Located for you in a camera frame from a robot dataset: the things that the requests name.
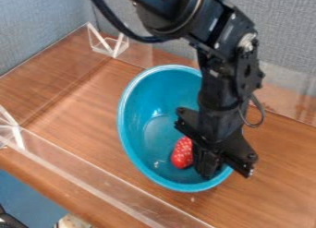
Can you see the clear acrylic barrier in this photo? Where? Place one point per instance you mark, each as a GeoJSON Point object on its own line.
{"type": "Point", "coordinates": [289, 92]}
{"type": "Point", "coordinates": [88, 190]}

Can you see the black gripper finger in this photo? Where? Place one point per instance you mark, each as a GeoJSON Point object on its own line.
{"type": "Point", "coordinates": [200, 154]}
{"type": "Point", "coordinates": [214, 164]}

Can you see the blue plastic bowl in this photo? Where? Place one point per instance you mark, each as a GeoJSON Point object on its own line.
{"type": "Point", "coordinates": [147, 115]}

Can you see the clear acrylic corner bracket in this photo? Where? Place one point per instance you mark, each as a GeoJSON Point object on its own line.
{"type": "Point", "coordinates": [105, 45]}

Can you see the clear acrylic back barrier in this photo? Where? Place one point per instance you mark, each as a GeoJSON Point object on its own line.
{"type": "Point", "coordinates": [289, 92]}

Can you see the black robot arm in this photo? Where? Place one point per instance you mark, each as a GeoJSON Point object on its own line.
{"type": "Point", "coordinates": [223, 34]}

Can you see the red toy strawberry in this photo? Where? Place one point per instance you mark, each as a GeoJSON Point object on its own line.
{"type": "Point", "coordinates": [183, 153]}

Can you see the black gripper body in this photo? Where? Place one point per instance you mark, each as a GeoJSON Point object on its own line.
{"type": "Point", "coordinates": [218, 132]}

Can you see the clear acrylic left bracket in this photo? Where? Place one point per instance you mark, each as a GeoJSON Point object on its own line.
{"type": "Point", "coordinates": [10, 131]}

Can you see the clear acrylic front barrier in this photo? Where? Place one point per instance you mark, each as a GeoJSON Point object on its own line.
{"type": "Point", "coordinates": [88, 190]}

